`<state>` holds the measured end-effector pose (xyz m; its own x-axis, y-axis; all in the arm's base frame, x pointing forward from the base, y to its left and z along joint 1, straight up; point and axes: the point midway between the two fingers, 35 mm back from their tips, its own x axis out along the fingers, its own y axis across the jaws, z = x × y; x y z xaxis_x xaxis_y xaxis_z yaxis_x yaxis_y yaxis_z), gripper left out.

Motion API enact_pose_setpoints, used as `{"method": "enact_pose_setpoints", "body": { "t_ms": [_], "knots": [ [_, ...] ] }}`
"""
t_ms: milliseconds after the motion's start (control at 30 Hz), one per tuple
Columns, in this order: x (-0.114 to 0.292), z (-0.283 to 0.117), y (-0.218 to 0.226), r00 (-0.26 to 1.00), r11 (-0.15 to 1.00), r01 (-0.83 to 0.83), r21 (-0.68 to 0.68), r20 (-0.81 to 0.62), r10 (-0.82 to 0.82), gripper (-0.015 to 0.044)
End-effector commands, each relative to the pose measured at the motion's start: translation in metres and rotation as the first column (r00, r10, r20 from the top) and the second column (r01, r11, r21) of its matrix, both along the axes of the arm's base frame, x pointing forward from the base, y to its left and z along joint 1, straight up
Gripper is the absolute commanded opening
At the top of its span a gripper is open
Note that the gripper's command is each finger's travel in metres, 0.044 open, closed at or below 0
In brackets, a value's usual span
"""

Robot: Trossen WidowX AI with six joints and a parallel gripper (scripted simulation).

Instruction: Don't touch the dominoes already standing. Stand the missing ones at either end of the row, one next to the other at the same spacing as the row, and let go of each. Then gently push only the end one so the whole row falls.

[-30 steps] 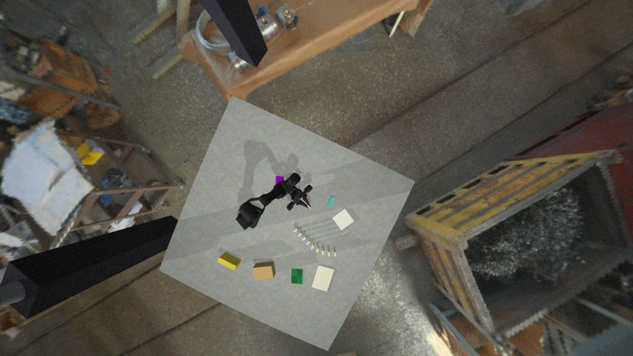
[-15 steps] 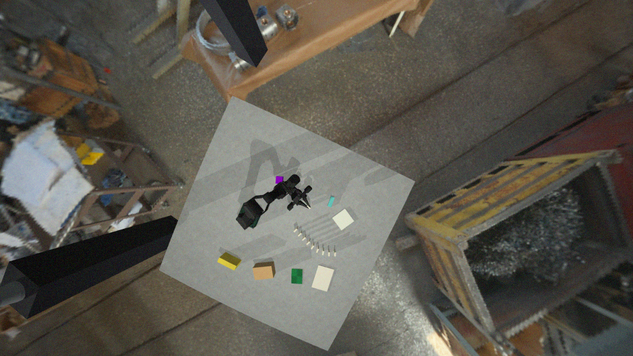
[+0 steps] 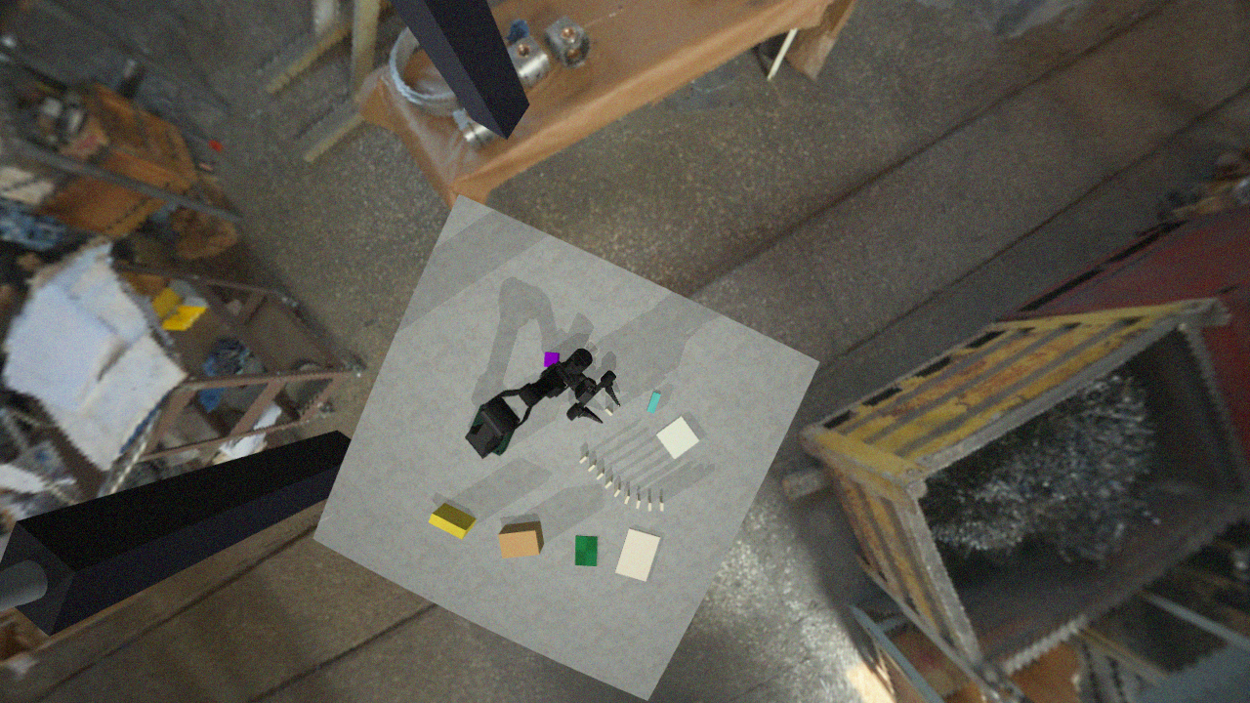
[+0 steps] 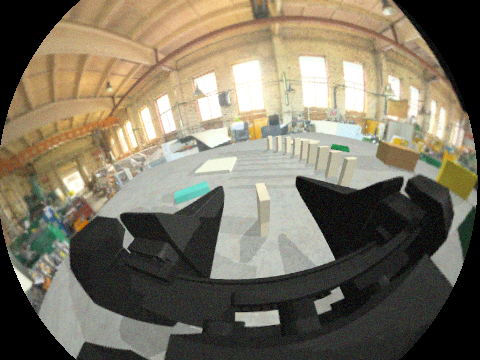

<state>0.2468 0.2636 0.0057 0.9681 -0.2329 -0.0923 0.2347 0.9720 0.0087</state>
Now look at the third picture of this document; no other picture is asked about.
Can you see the yellow rectangular block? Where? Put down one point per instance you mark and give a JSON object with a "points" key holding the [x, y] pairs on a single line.
{"points": [[452, 520]]}

